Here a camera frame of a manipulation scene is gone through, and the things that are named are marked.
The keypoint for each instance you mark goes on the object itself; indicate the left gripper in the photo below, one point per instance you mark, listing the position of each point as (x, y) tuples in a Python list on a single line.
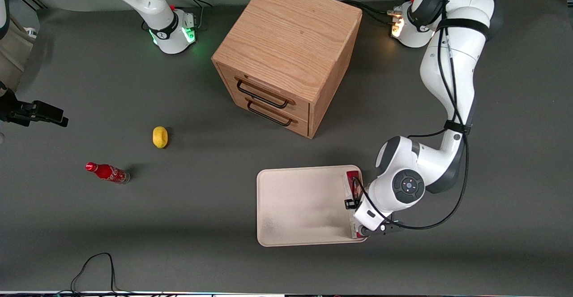
[(349, 204)]

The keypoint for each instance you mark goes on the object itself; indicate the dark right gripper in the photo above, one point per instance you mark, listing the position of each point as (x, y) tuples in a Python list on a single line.
[(17, 111)]

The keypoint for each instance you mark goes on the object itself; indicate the red cookie box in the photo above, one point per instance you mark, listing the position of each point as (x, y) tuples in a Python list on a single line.
[(352, 181)]

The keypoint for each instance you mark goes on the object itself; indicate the beige rectangular tray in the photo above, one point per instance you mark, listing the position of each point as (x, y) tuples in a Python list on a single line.
[(300, 207)]

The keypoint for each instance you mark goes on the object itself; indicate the small silver round object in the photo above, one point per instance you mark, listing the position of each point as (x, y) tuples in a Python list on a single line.
[(30, 31)]

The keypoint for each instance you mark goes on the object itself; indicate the red cola bottle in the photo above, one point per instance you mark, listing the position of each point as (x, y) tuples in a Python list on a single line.
[(107, 172)]

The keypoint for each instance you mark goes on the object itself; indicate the plain wooden drawer front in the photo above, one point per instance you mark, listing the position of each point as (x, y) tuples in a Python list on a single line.
[(301, 126)]

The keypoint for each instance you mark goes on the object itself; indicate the yellow lemon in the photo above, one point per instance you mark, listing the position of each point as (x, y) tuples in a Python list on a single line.
[(160, 137)]

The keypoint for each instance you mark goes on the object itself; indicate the dark grey table mat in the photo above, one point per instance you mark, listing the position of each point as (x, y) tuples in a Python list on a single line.
[(179, 225)]

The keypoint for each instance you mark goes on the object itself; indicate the wooden two-drawer cabinet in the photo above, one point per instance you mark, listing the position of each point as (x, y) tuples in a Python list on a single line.
[(291, 37)]

